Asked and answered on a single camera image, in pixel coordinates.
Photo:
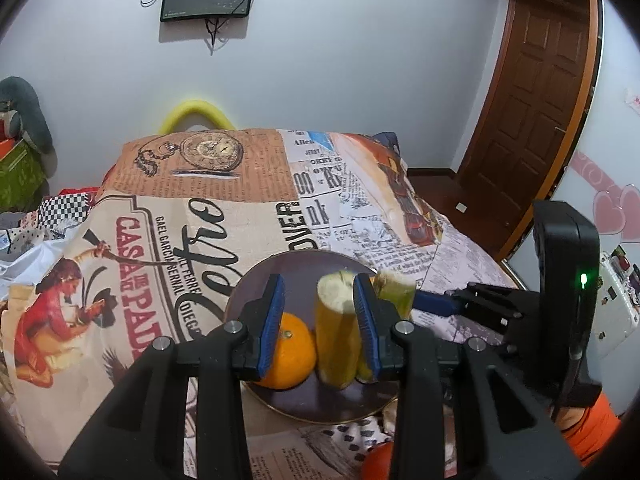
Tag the large yellow-green banana piece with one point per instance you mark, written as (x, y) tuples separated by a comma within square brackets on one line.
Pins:
[(336, 327)]

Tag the brown wooden door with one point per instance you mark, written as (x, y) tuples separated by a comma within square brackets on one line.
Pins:
[(530, 117)]

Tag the blue chair back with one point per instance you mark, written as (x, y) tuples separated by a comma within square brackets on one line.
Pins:
[(390, 141)]

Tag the red tomato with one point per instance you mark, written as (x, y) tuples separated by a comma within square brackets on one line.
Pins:
[(376, 466)]

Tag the printed newspaper tablecloth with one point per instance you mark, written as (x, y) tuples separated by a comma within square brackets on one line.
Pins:
[(178, 222)]

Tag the dark round plate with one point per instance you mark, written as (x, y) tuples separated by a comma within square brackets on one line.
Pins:
[(311, 401)]

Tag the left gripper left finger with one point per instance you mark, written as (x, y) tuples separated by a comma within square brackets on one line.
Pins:
[(138, 430)]

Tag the yellow chair back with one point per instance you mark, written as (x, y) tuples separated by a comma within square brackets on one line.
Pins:
[(194, 108)]

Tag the grey plush toy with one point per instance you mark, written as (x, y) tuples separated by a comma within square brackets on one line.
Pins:
[(17, 95)]

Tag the green and red boxes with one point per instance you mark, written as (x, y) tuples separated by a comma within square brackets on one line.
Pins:
[(21, 176)]

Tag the orange left on plate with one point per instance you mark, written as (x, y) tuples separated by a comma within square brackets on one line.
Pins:
[(295, 355)]

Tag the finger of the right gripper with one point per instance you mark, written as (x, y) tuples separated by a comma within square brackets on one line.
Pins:
[(437, 304)]

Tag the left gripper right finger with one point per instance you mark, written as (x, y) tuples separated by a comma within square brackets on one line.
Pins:
[(502, 428)]

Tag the small green banana piece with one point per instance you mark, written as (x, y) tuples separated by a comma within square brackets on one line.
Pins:
[(392, 299)]

